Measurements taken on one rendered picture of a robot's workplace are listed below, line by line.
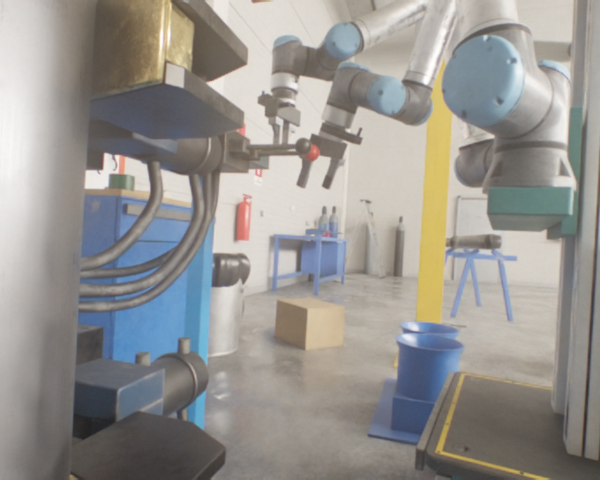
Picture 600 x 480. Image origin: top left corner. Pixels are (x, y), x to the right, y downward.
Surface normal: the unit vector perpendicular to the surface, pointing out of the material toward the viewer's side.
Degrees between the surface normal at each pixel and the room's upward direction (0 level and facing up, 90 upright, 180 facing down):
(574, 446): 90
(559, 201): 90
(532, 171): 70
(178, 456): 0
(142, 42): 90
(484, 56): 95
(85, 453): 0
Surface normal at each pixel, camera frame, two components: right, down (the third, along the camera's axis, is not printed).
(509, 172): -0.71, -0.38
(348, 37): 0.25, 0.07
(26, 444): 0.98, 0.06
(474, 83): -0.75, 0.04
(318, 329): 0.57, 0.04
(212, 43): -0.06, 1.00
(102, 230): -0.27, -0.01
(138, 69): -0.51, -0.03
